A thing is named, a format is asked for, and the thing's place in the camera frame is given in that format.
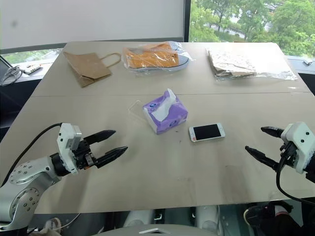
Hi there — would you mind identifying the white rounded robot leg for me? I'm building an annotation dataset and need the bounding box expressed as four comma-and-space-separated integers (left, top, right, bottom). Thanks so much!
122, 208, 154, 227
196, 205, 220, 232

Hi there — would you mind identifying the black shoe under table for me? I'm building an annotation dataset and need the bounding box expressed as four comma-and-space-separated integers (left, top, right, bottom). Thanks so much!
243, 200, 307, 230

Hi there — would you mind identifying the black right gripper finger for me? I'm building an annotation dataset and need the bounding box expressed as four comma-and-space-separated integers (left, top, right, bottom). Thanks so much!
260, 126, 284, 139
245, 146, 281, 172

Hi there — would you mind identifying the purple tissue pack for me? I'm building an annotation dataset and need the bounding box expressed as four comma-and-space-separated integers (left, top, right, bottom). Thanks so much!
142, 88, 189, 135

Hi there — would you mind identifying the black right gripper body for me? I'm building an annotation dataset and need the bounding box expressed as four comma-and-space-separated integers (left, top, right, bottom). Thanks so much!
279, 141, 299, 169

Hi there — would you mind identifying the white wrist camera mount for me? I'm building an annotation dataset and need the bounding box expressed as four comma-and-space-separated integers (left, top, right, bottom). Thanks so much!
56, 122, 82, 175
280, 121, 315, 174

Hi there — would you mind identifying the black window frame post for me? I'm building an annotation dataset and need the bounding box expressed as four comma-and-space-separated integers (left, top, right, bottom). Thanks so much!
183, 0, 193, 43

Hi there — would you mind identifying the white smartphone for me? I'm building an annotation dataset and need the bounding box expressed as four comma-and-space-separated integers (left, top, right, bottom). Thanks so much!
189, 123, 226, 143

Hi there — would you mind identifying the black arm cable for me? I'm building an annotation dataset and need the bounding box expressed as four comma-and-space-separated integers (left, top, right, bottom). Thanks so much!
275, 145, 315, 205
0, 122, 62, 189

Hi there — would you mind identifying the grey cable bundle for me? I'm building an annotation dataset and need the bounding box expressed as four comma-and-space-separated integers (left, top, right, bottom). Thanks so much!
0, 65, 24, 86

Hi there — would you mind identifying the white roller blind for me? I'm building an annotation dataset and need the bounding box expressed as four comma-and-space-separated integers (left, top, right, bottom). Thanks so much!
0, 0, 186, 50

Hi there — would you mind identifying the brown paper bag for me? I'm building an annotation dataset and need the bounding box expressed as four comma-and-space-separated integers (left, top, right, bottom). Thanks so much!
63, 51, 122, 89

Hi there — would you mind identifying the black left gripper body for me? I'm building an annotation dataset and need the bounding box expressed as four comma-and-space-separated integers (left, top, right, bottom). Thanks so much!
73, 138, 99, 172

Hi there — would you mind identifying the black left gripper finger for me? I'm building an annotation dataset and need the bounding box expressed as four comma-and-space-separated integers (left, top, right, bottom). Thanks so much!
85, 129, 117, 147
94, 146, 129, 169

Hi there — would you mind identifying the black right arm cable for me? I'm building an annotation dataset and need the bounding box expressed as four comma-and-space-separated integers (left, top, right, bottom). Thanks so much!
275, 145, 315, 205

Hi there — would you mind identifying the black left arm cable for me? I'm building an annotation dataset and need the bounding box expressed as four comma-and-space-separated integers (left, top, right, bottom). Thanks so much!
0, 122, 62, 189

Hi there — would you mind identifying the orange shoe in plastic bag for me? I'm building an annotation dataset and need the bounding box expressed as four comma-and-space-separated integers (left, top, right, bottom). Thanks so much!
122, 41, 195, 75

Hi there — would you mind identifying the grey robot torso top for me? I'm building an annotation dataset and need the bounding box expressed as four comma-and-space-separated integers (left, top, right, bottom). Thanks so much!
97, 223, 199, 236

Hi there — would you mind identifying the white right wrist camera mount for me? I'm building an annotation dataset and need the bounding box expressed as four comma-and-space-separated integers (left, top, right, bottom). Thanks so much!
280, 121, 315, 174

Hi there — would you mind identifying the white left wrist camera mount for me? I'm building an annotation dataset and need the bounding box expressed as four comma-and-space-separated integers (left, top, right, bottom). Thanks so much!
56, 122, 82, 175

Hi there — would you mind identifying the small white electronic device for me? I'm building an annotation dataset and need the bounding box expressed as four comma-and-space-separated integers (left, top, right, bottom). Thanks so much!
20, 63, 43, 75

